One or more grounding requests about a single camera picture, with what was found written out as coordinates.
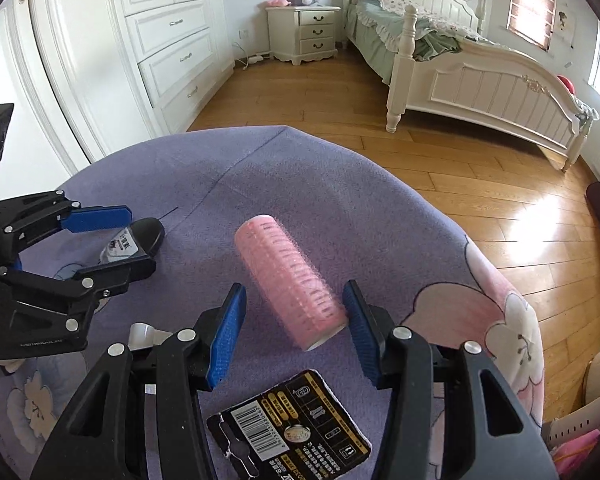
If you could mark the red cushion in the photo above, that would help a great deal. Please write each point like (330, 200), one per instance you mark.
(566, 85)

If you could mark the wall poster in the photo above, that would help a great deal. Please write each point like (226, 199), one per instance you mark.
(566, 27)

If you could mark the white spray bottle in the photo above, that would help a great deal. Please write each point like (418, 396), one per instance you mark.
(140, 332)

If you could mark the purple floral tablecloth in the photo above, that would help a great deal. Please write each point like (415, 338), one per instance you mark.
(330, 200)

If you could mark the pink plush cushion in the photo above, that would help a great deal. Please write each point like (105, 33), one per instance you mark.
(278, 2)

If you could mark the white wardrobe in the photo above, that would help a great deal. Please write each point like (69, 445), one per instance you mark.
(80, 35)

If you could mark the white nightstand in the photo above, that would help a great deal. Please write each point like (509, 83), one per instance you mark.
(305, 35)

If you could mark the white wooden bed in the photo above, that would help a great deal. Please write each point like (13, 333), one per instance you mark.
(490, 90)

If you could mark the window with brown blind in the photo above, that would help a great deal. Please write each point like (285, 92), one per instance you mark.
(532, 5)

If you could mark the white floor stand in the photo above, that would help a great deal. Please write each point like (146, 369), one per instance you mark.
(575, 422)

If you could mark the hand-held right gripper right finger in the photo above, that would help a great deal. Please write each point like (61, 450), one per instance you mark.
(362, 335)

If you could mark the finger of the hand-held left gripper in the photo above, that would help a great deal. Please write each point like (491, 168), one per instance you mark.
(115, 272)
(95, 219)

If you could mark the pink hair roller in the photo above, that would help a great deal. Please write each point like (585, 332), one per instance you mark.
(290, 275)

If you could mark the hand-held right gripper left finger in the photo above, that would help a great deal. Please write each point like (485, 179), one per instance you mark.
(225, 340)

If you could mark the green blanket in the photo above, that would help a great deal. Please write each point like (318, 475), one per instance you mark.
(437, 45)

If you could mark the clear bottle with black cap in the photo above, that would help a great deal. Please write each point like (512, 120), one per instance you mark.
(147, 235)

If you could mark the black printed card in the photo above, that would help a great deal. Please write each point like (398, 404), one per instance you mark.
(290, 430)

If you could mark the pink cloth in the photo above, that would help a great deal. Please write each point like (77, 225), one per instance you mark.
(580, 460)

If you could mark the white power strip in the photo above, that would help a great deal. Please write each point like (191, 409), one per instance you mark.
(252, 58)

